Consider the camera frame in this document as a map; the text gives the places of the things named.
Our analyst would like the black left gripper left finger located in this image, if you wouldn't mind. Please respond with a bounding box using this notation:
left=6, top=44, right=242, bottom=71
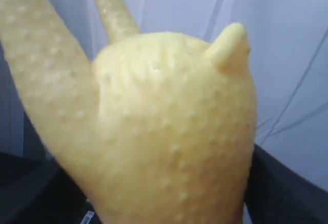
left=1, top=153, right=100, bottom=223

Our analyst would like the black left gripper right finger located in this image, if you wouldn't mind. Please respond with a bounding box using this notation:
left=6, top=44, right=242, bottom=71
left=245, top=145, right=327, bottom=224

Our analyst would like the long-necked yellow rubber chicken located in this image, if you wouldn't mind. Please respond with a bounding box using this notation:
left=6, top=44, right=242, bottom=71
left=1, top=0, right=257, bottom=223

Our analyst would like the blue backdrop curtain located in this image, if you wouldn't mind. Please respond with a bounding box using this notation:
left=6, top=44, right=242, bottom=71
left=1, top=0, right=327, bottom=189

